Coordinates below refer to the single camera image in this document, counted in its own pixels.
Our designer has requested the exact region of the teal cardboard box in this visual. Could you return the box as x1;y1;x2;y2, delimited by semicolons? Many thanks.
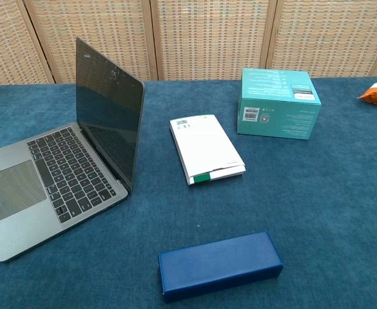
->
237;67;322;141

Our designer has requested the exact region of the grey laptop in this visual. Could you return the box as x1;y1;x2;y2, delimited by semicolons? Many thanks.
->
0;37;146;263

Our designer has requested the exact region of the woven wooden folding screen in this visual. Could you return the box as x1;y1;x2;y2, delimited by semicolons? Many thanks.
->
0;0;377;87

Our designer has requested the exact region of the flat white box green tab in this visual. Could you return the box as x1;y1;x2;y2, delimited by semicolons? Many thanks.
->
169;114;246;187

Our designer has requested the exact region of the blue carpet table cover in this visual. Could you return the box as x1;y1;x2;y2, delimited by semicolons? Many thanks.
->
0;75;377;309

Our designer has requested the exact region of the long dark blue box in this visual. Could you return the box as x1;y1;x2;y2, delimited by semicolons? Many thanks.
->
157;230;285;304

